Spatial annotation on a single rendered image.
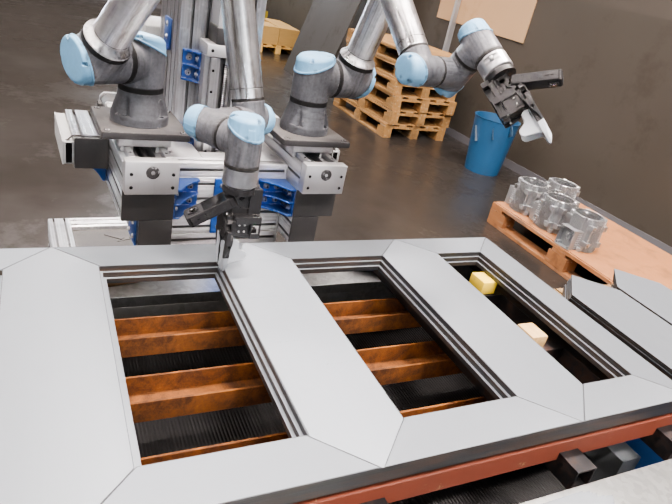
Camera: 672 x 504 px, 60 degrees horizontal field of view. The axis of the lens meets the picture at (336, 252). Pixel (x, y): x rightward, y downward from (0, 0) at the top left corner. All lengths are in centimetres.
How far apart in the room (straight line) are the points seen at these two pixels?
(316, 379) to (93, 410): 38
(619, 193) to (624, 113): 65
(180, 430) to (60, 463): 50
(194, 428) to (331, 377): 41
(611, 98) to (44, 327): 493
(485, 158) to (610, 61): 127
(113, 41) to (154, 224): 48
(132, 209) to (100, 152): 24
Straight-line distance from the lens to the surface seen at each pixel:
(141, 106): 163
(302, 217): 179
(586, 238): 404
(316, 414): 102
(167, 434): 138
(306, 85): 178
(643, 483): 136
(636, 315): 175
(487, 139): 558
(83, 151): 179
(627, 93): 542
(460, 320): 138
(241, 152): 122
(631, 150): 534
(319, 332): 120
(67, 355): 110
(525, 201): 436
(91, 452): 94
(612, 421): 132
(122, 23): 145
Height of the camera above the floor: 153
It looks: 26 degrees down
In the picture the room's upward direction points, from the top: 12 degrees clockwise
